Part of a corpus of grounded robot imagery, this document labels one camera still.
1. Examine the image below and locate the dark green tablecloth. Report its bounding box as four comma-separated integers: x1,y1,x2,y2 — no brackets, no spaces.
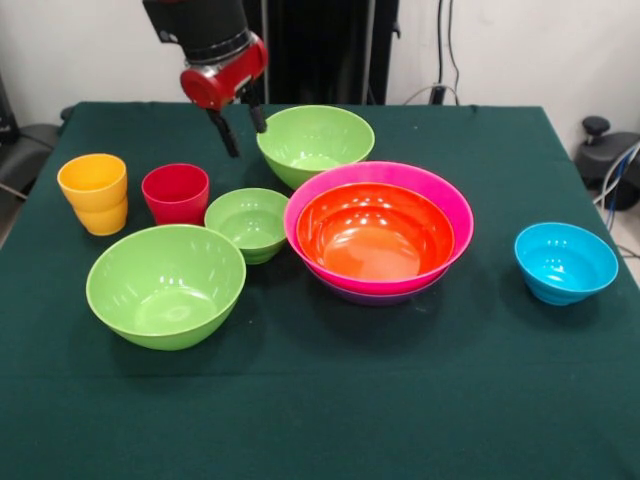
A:
0,102,640,480

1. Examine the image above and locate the small ribbed green bowl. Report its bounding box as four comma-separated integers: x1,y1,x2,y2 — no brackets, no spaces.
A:
203,187,289,266

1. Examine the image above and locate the large green bowl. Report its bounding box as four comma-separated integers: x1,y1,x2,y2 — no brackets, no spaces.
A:
85,224,247,352

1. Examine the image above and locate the blue and white cable bundle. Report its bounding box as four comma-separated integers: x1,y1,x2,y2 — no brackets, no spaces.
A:
592,142,640,211

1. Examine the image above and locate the medium green bowl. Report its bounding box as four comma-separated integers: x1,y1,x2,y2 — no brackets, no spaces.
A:
256,105,376,191

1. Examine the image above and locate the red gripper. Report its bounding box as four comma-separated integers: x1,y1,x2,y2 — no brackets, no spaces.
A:
179,32,270,159

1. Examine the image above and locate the red cup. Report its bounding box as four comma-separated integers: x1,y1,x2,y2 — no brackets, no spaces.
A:
141,163,210,227

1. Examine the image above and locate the purple bowl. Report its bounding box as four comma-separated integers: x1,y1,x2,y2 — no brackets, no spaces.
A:
319,277,446,308

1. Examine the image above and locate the small blue bowl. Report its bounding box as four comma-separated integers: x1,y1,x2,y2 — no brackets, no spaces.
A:
514,222,620,306

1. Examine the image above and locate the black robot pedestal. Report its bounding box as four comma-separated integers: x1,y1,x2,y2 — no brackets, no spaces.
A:
242,0,401,106

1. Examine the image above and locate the black office chair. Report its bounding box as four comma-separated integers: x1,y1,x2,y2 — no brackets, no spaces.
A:
0,74,74,201

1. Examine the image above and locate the orange bowl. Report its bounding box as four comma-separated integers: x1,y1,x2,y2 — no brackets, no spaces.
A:
295,182,456,282

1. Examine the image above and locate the black wall cable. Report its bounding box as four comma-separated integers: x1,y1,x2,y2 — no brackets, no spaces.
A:
437,0,461,105

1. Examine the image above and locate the yellow cup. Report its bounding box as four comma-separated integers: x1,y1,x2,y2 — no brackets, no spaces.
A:
56,153,129,237

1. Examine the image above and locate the pink bowl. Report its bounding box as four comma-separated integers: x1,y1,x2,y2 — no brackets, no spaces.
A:
283,160,476,296

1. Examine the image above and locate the black chair with round knob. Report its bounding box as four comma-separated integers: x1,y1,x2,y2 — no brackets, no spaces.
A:
574,115,640,211

